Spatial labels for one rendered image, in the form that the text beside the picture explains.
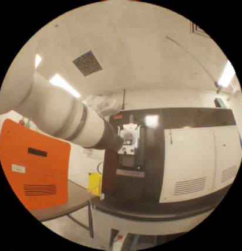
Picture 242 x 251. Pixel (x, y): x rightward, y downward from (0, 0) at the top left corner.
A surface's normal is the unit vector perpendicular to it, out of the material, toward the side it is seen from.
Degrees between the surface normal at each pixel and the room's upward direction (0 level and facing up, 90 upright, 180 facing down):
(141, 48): 180
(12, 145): 90
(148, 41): 180
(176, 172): 90
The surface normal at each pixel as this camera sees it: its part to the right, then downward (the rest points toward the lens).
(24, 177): 0.94, -0.04
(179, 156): -0.33, -0.36
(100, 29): -0.09, 0.93
